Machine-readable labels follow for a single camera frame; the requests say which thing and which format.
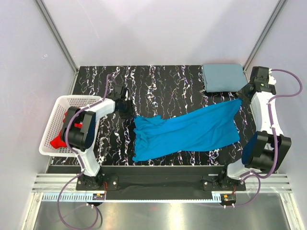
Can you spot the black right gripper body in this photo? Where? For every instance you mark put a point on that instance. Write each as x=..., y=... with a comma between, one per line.
x=244, y=97

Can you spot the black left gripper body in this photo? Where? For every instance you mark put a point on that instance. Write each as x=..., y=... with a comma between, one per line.
x=127, y=109

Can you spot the bright blue t-shirt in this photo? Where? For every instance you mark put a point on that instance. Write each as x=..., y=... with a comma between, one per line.
x=204, y=129

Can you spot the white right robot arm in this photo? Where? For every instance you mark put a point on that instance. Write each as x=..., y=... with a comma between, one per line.
x=265, y=151

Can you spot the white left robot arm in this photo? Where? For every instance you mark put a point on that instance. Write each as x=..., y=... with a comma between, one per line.
x=81, y=140

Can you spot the folded light blue t-shirt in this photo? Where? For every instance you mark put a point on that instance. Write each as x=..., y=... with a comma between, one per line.
x=223, y=77

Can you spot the white plastic laundry basket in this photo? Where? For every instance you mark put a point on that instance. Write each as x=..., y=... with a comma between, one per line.
x=55, y=123

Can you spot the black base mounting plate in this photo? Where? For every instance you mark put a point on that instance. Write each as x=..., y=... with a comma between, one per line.
x=155, y=183

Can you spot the red t-shirt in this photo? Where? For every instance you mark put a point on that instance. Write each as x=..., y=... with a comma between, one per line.
x=57, y=142

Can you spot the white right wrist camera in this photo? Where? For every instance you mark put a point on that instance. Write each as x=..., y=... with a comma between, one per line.
x=272, y=80

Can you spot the aluminium front rail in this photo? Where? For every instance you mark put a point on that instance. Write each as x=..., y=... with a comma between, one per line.
x=65, y=188

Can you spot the right aluminium frame post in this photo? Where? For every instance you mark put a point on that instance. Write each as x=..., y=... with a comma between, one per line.
x=280, y=5

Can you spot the aluminium frame post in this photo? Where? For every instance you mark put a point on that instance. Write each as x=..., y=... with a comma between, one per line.
x=52, y=26
x=280, y=5

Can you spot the left aluminium frame post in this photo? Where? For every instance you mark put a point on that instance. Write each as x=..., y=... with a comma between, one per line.
x=52, y=26

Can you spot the white toothed cable duct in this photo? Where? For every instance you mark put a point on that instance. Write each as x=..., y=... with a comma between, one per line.
x=74, y=197

